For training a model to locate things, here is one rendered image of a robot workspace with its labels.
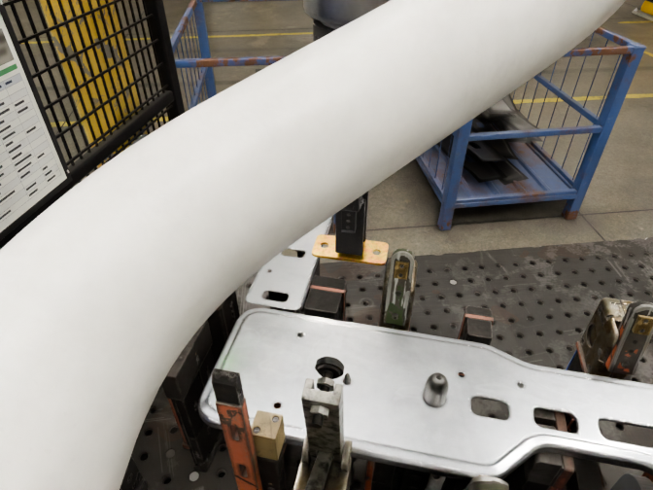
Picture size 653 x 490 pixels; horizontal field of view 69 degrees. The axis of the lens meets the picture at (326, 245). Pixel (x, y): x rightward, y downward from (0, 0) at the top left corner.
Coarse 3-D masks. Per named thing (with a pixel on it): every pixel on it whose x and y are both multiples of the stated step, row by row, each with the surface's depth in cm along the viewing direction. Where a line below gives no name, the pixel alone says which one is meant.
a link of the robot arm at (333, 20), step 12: (312, 0) 35; (324, 0) 34; (336, 0) 34; (348, 0) 34; (360, 0) 34; (372, 0) 34; (384, 0) 34; (312, 12) 36; (324, 12) 35; (336, 12) 34; (348, 12) 34; (360, 12) 34; (324, 24) 38; (336, 24) 36
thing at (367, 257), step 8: (320, 240) 55; (328, 240) 55; (368, 240) 55; (320, 248) 54; (328, 248) 54; (368, 248) 54; (376, 248) 54; (384, 248) 54; (320, 256) 53; (328, 256) 53; (336, 256) 53; (344, 256) 53; (352, 256) 53; (360, 256) 53; (368, 256) 53; (376, 256) 53; (384, 256) 53; (376, 264) 52
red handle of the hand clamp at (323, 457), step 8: (320, 456) 52; (328, 456) 53; (320, 464) 51; (328, 464) 51; (312, 472) 49; (320, 472) 49; (312, 480) 48; (320, 480) 48; (312, 488) 47; (320, 488) 47
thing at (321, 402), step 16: (320, 368) 46; (336, 368) 46; (304, 384) 44; (320, 384) 45; (336, 384) 44; (304, 400) 43; (320, 400) 43; (336, 400) 43; (304, 416) 46; (320, 416) 43; (336, 416) 44; (320, 432) 48; (336, 432) 47; (320, 448) 52; (336, 448) 51; (336, 464) 55
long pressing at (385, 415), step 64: (256, 320) 79; (320, 320) 79; (256, 384) 69; (384, 384) 69; (512, 384) 69; (576, 384) 69; (640, 384) 70; (384, 448) 61; (448, 448) 62; (512, 448) 62; (576, 448) 61; (640, 448) 62
